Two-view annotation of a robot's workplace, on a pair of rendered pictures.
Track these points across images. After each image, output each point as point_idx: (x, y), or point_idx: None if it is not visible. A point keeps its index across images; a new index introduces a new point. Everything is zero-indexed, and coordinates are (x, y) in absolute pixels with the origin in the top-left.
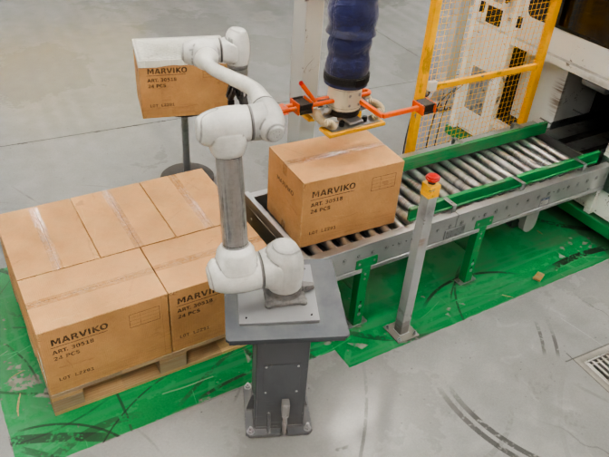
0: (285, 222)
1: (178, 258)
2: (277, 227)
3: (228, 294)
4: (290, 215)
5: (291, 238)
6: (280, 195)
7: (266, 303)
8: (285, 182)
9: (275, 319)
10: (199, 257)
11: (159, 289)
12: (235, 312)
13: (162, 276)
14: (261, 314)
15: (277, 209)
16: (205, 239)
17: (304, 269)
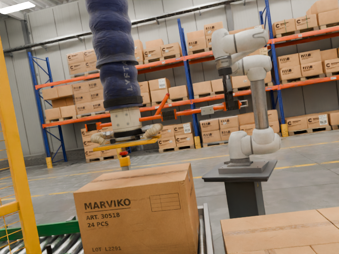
0: (197, 225)
1: (307, 227)
2: (207, 222)
3: (270, 168)
4: (195, 209)
5: (204, 214)
6: (193, 209)
7: (251, 161)
8: (190, 186)
9: None
10: (286, 226)
11: (323, 211)
12: (269, 164)
13: (321, 217)
14: (256, 162)
15: (195, 229)
16: (277, 239)
17: (223, 167)
